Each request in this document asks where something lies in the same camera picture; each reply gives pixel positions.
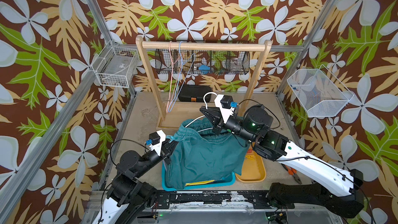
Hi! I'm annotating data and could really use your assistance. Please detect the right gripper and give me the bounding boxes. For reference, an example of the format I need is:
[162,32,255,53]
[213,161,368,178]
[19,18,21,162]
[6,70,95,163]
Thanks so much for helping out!
[203,106,259,146]

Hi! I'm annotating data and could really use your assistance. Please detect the blue clothespin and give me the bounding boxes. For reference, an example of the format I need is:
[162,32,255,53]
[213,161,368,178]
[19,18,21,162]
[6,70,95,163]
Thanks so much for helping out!
[166,135,175,143]

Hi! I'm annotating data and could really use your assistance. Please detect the white wire hanger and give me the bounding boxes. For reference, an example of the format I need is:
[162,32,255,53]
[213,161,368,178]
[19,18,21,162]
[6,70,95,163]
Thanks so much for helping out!
[184,92,220,133]

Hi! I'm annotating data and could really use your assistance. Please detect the green shorts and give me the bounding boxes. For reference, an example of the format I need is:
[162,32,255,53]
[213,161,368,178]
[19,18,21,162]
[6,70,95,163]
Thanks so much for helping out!
[165,117,249,190]

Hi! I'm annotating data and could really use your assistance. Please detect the yellow shorts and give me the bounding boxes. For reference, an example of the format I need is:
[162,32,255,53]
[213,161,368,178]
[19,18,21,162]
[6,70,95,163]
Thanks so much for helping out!
[185,180,215,187]

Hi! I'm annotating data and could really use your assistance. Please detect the pink wire hanger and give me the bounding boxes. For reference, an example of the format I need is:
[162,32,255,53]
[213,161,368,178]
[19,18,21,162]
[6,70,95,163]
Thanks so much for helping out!
[166,41,180,113]

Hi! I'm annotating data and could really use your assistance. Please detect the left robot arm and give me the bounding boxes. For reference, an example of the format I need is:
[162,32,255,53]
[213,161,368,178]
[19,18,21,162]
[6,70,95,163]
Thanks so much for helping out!
[92,139,178,224]

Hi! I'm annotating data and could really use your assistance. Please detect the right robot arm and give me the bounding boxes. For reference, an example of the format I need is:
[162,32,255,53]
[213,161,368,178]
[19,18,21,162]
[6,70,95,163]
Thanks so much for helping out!
[200,105,365,218]

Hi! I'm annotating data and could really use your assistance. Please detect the teal plastic basket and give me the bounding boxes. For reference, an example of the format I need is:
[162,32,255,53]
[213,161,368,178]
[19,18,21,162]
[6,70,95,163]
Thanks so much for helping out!
[162,162,236,191]

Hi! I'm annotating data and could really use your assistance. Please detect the black tool case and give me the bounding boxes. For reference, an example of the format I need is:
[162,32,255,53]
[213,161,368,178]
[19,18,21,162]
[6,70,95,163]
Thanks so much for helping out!
[178,84,212,102]

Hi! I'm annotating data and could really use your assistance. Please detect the wooden clothes rack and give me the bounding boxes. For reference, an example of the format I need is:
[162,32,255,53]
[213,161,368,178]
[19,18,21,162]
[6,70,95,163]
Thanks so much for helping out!
[136,37,273,131]

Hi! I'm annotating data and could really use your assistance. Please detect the black mesh basket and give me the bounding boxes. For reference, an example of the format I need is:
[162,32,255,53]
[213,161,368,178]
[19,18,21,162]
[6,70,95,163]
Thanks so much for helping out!
[151,49,250,75]

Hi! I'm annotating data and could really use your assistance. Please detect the yellow plastic tray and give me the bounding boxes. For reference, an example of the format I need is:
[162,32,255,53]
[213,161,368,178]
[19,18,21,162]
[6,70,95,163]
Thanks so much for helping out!
[236,148,266,183]

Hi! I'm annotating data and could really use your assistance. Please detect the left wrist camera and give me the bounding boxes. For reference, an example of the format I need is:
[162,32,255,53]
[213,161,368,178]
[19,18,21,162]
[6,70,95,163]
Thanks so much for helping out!
[146,130,166,156]

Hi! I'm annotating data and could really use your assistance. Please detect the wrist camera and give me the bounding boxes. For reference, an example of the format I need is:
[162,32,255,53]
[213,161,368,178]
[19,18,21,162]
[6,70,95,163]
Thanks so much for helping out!
[146,130,166,156]
[214,94,238,123]

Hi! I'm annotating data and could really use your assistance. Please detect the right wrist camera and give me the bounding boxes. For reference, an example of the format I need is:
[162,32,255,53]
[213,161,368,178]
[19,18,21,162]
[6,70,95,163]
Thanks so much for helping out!
[214,94,238,123]

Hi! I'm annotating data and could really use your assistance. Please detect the black mounting rail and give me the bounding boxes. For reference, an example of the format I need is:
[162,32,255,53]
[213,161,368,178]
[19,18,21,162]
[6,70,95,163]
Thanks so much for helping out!
[131,190,295,209]

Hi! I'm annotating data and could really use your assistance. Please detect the white wire basket left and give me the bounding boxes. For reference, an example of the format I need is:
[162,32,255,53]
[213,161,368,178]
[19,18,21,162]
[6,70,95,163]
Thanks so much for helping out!
[92,43,140,88]

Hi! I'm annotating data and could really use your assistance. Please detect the white wire basket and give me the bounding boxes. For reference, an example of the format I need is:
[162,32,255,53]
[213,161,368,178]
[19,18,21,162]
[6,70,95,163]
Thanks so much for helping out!
[92,43,140,88]
[287,65,354,118]

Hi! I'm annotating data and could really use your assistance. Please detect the red handled pliers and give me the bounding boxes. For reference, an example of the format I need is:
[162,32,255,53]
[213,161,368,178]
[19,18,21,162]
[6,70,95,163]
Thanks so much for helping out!
[282,164,302,185]

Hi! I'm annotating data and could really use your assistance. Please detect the white wire basket right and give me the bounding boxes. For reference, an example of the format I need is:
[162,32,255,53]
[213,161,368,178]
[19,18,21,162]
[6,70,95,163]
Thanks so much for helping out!
[287,65,354,118]

